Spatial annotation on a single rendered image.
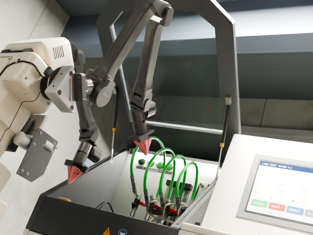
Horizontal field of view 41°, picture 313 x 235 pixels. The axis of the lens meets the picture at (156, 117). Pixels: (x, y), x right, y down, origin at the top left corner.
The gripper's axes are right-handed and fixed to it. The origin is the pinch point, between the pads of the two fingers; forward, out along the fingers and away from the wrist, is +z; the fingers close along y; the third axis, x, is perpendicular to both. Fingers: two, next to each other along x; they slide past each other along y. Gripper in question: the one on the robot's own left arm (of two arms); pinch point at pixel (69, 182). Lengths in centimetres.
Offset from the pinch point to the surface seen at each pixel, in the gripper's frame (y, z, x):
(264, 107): -18, -179, -219
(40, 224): 4.9, 21.3, 0.4
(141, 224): -41.9, 10.1, 0.2
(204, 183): -42, -30, -52
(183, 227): -59, 7, 0
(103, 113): 147, -134, -191
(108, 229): -28.6, 15.3, 0.3
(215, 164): -46, -41, -50
